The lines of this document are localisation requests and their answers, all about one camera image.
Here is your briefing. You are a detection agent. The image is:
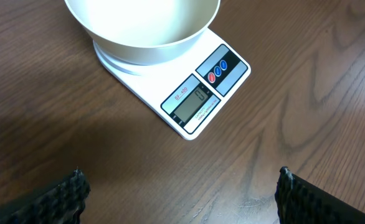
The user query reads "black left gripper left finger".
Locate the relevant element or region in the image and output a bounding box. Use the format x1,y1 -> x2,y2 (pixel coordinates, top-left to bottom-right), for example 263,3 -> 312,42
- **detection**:
0,169 -> 90,224

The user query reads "cream round bowl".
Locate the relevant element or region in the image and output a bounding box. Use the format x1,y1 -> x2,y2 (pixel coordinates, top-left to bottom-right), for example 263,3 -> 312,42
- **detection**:
65,0 -> 220,65

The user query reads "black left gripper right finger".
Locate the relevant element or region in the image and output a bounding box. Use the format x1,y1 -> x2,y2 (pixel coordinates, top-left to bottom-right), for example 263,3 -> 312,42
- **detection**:
275,166 -> 365,224

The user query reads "white digital kitchen scale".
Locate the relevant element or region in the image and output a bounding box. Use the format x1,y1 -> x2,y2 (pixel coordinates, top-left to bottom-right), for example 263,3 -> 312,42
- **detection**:
93,29 -> 251,140

